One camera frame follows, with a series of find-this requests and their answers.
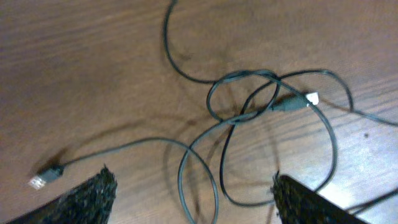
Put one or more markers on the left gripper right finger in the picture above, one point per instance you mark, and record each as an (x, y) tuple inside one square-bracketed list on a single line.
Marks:
[(297, 204)]

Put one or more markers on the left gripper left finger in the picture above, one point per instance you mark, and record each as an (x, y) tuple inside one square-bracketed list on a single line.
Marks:
[(90, 202)]

